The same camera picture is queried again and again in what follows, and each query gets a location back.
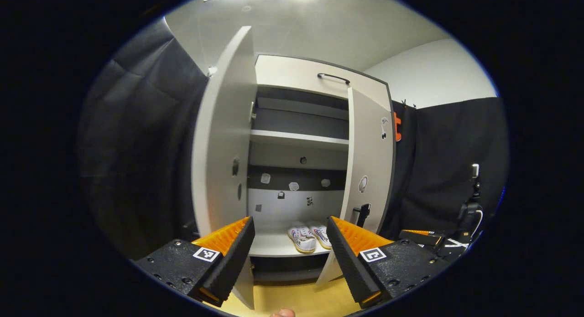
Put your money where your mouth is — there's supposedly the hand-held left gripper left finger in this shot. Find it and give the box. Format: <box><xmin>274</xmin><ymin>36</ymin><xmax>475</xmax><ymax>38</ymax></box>
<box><xmin>132</xmin><ymin>217</ymin><xmax>256</xmax><ymax>307</ymax></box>

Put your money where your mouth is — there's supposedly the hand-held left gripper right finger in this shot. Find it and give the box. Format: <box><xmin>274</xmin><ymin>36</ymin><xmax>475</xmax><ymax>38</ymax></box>
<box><xmin>326</xmin><ymin>216</ymin><xmax>450</xmax><ymax>308</ymax></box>

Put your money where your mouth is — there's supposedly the white striped canvas shoe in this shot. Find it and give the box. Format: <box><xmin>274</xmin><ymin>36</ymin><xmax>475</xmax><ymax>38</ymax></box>
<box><xmin>287</xmin><ymin>223</ymin><xmax>317</xmax><ymax>254</ymax></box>
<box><xmin>308</xmin><ymin>222</ymin><xmax>333</xmax><ymax>250</ymax></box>

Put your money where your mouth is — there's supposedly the white shoe cabinet door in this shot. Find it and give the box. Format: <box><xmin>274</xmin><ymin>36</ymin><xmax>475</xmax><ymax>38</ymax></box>
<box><xmin>316</xmin><ymin>87</ymin><xmax>396</xmax><ymax>286</ymax></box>
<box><xmin>192</xmin><ymin>26</ymin><xmax>258</xmax><ymax>310</ymax></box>

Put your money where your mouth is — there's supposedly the white shoe cabinet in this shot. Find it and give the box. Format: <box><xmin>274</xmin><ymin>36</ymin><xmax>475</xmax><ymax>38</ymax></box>
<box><xmin>246</xmin><ymin>55</ymin><xmax>395</xmax><ymax>283</ymax></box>

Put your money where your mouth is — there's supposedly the white cabinet drawer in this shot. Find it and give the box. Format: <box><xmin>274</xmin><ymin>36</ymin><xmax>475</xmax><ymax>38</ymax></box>
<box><xmin>255</xmin><ymin>55</ymin><xmax>393</xmax><ymax>112</ymax></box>

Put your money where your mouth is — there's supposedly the black backdrop cloth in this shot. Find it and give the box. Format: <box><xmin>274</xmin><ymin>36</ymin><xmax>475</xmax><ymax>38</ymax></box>
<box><xmin>80</xmin><ymin>18</ymin><xmax>210</xmax><ymax>258</ymax></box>
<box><xmin>381</xmin><ymin>97</ymin><xmax>509</xmax><ymax>244</ymax></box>

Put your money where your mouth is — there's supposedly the black door handle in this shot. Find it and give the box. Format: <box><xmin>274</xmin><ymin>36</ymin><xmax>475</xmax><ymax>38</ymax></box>
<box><xmin>354</xmin><ymin>204</ymin><xmax>371</xmax><ymax>229</ymax></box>

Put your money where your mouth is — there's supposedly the black drawer handle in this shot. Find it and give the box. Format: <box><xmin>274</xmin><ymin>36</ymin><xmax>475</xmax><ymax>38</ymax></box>
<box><xmin>317</xmin><ymin>73</ymin><xmax>351</xmax><ymax>85</ymax></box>

